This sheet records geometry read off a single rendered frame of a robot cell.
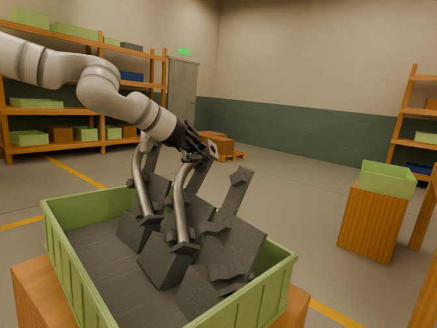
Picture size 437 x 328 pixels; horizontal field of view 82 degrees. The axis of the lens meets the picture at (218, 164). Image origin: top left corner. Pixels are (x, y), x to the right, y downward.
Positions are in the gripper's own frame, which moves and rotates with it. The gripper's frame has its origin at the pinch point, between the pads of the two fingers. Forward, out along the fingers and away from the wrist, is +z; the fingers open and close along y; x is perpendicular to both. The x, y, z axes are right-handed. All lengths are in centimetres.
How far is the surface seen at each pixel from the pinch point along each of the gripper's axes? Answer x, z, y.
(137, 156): 22.0, -6.2, 7.9
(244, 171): -9.6, 2.9, -10.1
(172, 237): 12.1, -1.3, -20.8
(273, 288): -5.5, 12.4, -35.4
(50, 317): 37, -16, -34
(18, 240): 216, 20, 45
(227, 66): 156, 375, 624
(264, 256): -2.1, 18.1, -26.7
